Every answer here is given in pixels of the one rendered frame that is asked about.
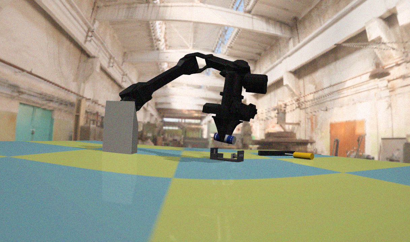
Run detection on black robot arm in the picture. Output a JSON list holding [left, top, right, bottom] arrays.
[[119, 52, 268, 119]]

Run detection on yellow-handled screwdriver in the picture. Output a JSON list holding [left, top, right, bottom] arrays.
[[285, 152, 314, 160]]

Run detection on blue and grey battery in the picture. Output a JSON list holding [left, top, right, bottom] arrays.
[[214, 133, 236, 145]]

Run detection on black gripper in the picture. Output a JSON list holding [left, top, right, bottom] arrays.
[[202, 89, 250, 141]]

